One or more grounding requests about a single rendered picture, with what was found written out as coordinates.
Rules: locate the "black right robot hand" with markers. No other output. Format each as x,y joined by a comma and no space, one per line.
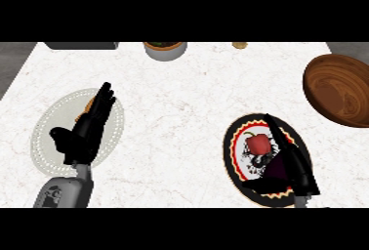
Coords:
293,166

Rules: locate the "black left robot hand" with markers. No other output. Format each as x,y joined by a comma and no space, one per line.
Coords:
86,130

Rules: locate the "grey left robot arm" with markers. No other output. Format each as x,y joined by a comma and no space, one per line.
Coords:
67,190

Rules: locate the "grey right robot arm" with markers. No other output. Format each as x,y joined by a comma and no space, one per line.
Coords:
302,201

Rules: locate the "white round plate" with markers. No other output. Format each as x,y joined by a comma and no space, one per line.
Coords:
51,136

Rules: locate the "red bell pepper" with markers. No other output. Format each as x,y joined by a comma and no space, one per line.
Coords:
259,145

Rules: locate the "black patterned plate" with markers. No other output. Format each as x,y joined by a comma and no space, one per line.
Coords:
240,156

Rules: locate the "brown wooden bowl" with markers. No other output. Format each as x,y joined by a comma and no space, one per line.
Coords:
339,89

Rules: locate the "orange food item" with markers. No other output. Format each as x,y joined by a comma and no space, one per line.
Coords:
86,109

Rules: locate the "dark grey flat appliance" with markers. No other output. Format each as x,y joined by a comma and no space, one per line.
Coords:
82,45

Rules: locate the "small tan object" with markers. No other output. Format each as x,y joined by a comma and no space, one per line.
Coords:
240,45

